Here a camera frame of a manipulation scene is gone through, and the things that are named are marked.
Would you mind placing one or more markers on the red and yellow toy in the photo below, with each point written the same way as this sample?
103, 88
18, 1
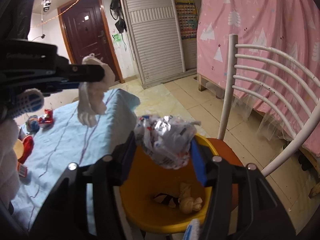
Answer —
23, 148

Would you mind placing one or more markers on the beige knotted trash piece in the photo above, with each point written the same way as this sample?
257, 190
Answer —
188, 204

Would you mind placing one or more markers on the dark brown wooden door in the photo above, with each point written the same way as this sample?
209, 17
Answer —
85, 30

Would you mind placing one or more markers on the white metal chair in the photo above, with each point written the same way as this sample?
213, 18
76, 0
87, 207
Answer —
212, 63

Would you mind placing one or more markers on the white tissue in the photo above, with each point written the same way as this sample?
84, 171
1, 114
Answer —
91, 94

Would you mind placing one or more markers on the orange plastic trash bin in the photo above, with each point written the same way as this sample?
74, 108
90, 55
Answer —
150, 195

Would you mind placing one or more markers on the silver snack wrapper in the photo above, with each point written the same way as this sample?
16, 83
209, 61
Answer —
166, 140

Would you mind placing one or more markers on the wall-mounted black television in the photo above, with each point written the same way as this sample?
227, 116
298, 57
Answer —
18, 19

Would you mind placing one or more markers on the light blue striped tablecloth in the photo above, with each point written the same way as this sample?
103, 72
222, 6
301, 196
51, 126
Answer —
68, 141

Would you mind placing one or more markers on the pink tree-print bed curtain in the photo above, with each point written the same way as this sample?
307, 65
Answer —
291, 26

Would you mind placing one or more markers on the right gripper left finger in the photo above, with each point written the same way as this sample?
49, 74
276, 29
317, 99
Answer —
63, 214

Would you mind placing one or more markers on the red snack bag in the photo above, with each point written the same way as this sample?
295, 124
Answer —
46, 120

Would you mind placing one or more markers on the right gloved hand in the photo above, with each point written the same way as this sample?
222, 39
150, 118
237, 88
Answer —
192, 231

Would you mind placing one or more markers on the white slatted wardrobe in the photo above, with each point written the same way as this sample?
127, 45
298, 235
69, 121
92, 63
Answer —
156, 41

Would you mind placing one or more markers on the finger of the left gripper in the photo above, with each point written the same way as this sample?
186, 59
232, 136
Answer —
70, 76

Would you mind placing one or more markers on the black hanging bags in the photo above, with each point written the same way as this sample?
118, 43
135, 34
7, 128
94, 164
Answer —
117, 14

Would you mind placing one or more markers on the left gloved hand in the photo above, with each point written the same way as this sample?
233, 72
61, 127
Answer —
29, 101

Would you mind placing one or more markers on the white security camera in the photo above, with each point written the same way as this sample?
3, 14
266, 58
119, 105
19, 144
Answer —
46, 5

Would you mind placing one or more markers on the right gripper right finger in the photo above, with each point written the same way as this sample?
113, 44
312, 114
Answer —
261, 214

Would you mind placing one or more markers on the colourful wall chart poster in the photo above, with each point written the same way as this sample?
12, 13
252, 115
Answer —
187, 18

